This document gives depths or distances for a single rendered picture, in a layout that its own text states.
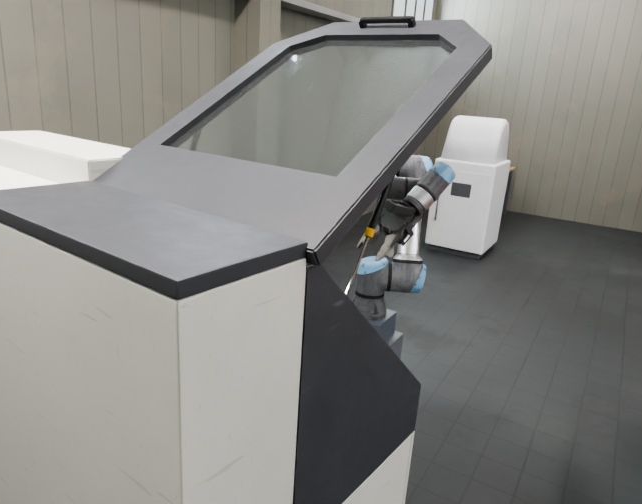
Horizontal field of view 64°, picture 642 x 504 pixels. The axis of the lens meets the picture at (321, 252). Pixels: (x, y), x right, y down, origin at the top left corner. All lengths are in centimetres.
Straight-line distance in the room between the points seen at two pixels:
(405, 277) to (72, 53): 273
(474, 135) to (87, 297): 551
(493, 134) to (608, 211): 345
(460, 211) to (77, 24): 416
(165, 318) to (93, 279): 18
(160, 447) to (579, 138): 850
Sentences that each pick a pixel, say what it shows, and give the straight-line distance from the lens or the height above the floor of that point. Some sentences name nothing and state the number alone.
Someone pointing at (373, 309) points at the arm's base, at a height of 94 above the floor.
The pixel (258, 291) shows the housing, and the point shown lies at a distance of 83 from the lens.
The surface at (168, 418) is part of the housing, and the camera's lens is 84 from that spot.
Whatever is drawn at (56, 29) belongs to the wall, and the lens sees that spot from 388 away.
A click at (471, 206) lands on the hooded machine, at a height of 60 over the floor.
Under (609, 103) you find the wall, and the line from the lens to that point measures 897.
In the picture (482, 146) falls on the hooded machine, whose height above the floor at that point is 126.
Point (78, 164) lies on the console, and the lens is 147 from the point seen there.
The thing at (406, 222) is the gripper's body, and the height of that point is 139.
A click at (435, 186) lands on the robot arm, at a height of 150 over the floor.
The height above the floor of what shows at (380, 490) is 70.
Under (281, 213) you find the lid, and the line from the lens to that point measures 100.
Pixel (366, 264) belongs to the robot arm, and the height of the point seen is 112.
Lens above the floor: 175
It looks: 17 degrees down
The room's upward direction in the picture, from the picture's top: 4 degrees clockwise
